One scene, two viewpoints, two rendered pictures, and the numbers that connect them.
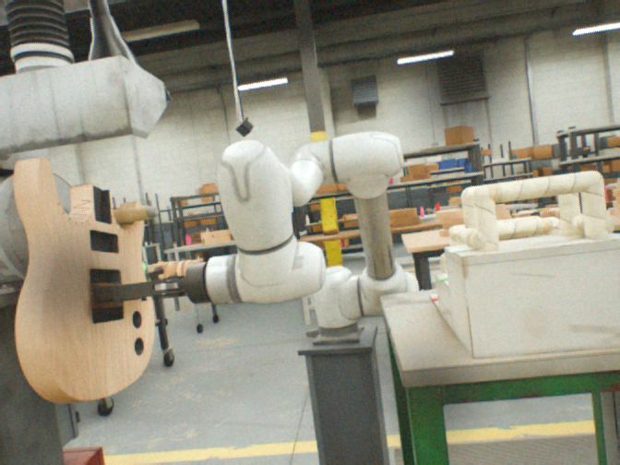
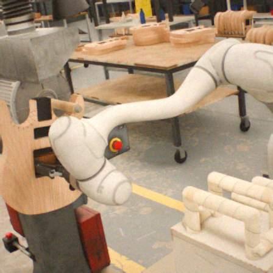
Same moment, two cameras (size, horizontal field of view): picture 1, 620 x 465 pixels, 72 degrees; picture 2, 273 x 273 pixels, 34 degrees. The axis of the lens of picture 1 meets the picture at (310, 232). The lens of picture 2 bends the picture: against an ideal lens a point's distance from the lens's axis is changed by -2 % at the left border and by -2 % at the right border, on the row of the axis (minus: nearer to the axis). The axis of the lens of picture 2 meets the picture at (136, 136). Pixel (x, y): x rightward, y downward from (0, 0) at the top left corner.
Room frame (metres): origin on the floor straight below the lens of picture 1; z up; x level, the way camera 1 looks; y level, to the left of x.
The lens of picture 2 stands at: (0.03, -0.85, 1.67)
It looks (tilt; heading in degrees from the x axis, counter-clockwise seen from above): 20 degrees down; 46
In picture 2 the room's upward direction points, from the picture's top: 9 degrees counter-clockwise
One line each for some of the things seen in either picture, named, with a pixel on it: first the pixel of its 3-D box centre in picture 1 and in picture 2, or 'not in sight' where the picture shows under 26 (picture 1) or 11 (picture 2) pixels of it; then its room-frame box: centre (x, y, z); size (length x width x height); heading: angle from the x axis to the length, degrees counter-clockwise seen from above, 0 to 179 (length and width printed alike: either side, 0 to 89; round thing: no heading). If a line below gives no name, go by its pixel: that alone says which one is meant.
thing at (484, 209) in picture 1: (485, 222); (191, 212); (0.71, -0.29, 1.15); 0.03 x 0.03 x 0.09
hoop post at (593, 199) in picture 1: (593, 209); (252, 236); (0.68, -0.46, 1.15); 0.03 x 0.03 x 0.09
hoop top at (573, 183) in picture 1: (536, 187); (219, 204); (0.70, -0.38, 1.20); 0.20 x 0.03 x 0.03; 83
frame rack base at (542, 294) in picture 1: (535, 290); (237, 263); (0.74, -0.38, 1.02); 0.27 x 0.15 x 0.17; 84
